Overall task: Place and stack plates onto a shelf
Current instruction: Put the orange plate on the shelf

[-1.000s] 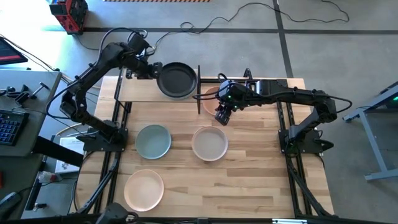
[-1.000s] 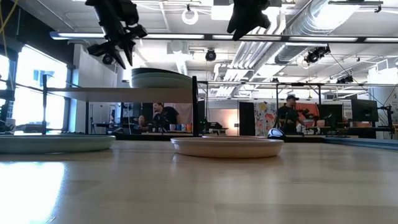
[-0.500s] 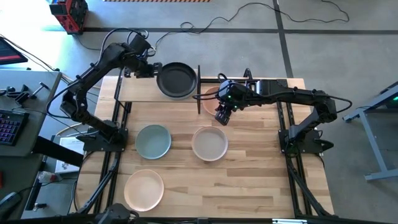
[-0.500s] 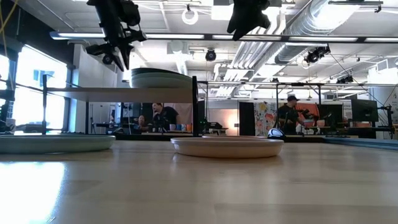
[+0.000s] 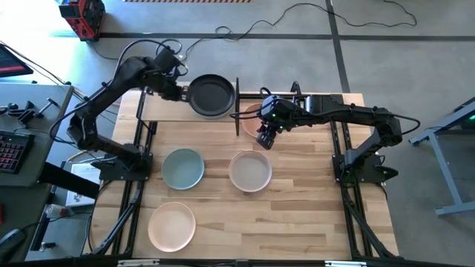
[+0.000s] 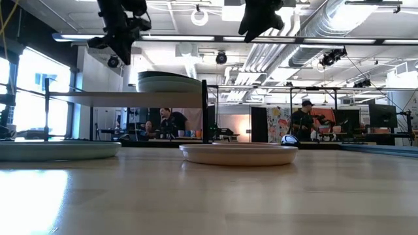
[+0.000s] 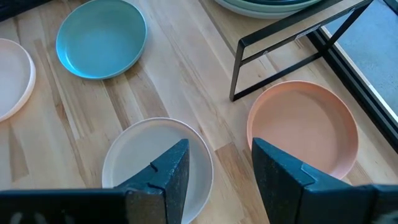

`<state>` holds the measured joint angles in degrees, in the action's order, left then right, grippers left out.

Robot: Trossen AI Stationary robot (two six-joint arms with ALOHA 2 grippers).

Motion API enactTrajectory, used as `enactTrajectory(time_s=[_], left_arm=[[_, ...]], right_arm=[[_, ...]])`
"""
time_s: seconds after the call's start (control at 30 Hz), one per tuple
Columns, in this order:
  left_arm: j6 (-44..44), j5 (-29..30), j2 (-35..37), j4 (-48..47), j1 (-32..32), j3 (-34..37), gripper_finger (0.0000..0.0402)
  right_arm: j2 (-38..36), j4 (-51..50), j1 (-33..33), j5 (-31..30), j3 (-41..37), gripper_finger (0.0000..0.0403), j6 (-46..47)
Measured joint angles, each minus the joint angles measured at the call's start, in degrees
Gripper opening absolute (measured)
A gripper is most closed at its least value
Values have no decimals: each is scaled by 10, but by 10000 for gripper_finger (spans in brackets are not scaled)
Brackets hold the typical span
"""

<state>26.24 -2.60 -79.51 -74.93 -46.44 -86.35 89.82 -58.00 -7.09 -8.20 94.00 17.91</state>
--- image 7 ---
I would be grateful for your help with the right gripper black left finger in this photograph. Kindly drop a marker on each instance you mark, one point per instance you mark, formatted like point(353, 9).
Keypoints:
point(168, 186)

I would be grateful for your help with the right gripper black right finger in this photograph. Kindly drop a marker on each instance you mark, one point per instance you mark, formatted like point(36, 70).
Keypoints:
point(289, 193)

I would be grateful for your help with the beige grey round plate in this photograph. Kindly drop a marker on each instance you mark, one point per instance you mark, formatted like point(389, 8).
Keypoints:
point(140, 146)

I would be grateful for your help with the terracotta orange round plate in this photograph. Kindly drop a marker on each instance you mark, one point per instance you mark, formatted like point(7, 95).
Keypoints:
point(304, 124)

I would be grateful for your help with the teal green round plate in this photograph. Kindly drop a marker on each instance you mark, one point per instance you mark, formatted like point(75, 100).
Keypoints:
point(101, 39)

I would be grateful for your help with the off-white round plate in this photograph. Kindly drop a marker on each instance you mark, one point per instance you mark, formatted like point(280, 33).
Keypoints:
point(245, 13)

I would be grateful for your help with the light mint green round plate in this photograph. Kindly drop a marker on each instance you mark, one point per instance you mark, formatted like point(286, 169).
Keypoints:
point(264, 7)

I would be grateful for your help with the pale pink round plate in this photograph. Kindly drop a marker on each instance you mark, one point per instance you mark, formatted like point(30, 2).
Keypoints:
point(12, 77)

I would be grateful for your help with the black aluminium table frame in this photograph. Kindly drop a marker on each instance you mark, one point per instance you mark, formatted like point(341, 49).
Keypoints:
point(357, 90)

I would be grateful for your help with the wooden shelf with black frame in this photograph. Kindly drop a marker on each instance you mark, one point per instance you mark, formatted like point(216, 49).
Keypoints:
point(273, 25)

